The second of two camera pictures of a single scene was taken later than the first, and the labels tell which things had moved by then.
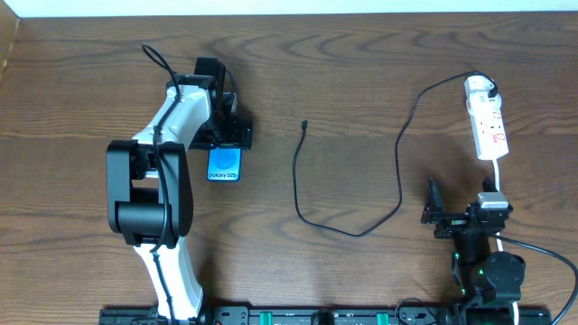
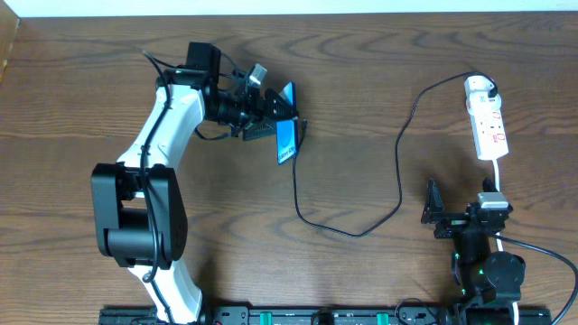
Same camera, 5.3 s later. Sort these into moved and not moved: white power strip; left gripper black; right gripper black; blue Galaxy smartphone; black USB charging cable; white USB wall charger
Moved: left gripper black; blue Galaxy smartphone
Not moved: black USB charging cable; white USB wall charger; white power strip; right gripper black
